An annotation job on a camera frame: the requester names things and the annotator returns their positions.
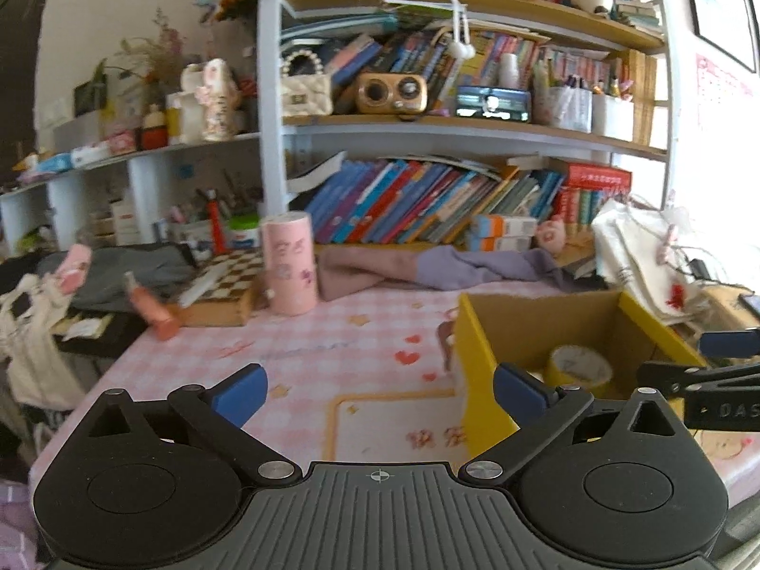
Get yellow tape roll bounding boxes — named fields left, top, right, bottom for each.
left=543, top=345, right=613, bottom=396

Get smartphone on books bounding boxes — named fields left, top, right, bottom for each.
left=738, top=294, right=760, bottom=319

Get yellow cardboard box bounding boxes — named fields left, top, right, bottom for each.
left=454, top=291, right=707, bottom=457

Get orange pink pump bottle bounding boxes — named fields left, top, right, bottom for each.
left=123, top=272, right=181, bottom=341

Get wooden chess board box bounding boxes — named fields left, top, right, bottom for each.
left=166, top=250, right=263, bottom=328

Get pink checkered desk mat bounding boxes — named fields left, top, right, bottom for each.
left=28, top=280, right=760, bottom=511

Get white tube on chessboard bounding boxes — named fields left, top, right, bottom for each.
left=177, top=261, right=229, bottom=309

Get white canvas bag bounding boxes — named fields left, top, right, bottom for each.
left=591, top=198, right=713, bottom=332

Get grey cloth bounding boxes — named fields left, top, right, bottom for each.
left=36, top=245, right=196, bottom=313

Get red tassel ornament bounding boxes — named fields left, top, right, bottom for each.
left=206, top=189, right=227, bottom=256

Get lower orange white box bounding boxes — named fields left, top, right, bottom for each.
left=465, top=233, right=532, bottom=252

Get orange white box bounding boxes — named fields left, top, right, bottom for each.
left=470, top=215, right=537, bottom=238
left=465, top=233, right=532, bottom=252

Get pink pig plush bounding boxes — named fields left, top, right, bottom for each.
left=534, top=216, right=567, bottom=256

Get white green lidded jar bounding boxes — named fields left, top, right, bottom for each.
left=228, top=214, right=260, bottom=250

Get pink purple cloth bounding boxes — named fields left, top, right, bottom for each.
left=317, top=246, right=589, bottom=301

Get pink cylindrical sticker container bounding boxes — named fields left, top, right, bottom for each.
left=260, top=211, right=318, bottom=316

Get upper orange white box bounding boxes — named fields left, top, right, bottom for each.
left=470, top=215, right=537, bottom=238

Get red thick book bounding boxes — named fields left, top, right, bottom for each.
left=548, top=157, right=633, bottom=193

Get white pen holder box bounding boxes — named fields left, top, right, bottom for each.
left=591, top=94, right=634, bottom=142

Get white bookshelf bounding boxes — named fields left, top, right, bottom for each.
left=1, top=0, right=670, bottom=256

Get phone on shelf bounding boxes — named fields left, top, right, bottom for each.
left=455, top=85, right=532, bottom=124

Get white rabbit figurine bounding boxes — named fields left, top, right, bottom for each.
left=196, top=58, right=241, bottom=142

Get cream quilted pearl handbag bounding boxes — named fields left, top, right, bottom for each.
left=279, top=49, right=333, bottom=117

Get wooden retro radio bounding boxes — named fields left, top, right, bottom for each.
left=355, top=74, right=428, bottom=116

